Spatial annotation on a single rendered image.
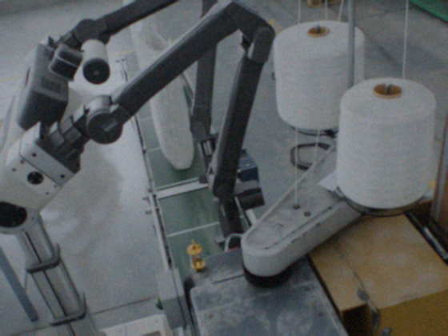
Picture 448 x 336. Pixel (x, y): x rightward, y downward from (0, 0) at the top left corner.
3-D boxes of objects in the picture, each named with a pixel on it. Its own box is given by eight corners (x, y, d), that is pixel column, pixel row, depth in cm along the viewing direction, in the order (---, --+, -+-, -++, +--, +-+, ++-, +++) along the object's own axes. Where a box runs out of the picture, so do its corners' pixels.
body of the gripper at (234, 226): (257, 237, 135) (250, 210, 134) (219, 249, 134) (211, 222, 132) (250, 233, 142) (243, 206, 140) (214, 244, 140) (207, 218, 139)
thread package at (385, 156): (322, 170, 88) (320, 78, 77) (400, 150, 89) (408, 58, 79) (361, 224, 76) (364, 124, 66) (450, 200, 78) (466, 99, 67)
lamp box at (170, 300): (164, 303, 107) (155, 273, 102) (186, 298, 108) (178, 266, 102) (170, 331, 101) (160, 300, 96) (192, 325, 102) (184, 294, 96)
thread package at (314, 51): (267, 106, 109) (259, 25, 98) (342, 88, 111) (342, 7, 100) (294, 145, 96) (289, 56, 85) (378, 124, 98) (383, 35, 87)
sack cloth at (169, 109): (158, 135, 336) (130, 25, 291) (190, 128, 338) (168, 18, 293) (166, 174, 299) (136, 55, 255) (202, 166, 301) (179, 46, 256)
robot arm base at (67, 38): (43, 46, 157) (74, 74, 164) (62, 29, 155) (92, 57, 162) (45, 38, 164) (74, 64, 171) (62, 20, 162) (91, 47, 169)
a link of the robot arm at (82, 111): (68, 117, 117) (67, 127, 112) (101, 87, 115) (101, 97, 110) (98, 143, 122) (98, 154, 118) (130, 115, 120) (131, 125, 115)
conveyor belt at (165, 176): (126, 62, 465) (123, 53, 459) (168, 53, 469) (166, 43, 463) (160, 205, 292) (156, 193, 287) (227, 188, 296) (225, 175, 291)
